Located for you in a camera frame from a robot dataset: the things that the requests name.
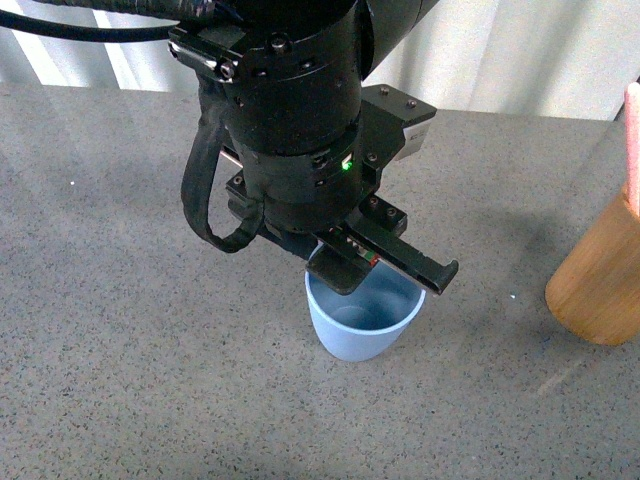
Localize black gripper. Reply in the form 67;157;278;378
224;130;459;295

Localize blue plastic cup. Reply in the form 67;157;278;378
305;262;427;362

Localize pink chopstick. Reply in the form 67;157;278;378
624;82;639;216

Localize bamboo chopstick holder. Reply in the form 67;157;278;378
545;190;639;345

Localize white curtain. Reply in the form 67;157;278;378
1;1;639;120

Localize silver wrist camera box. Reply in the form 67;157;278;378
362;84;437;167

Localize black sleeved cable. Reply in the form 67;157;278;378
181;82;266;255

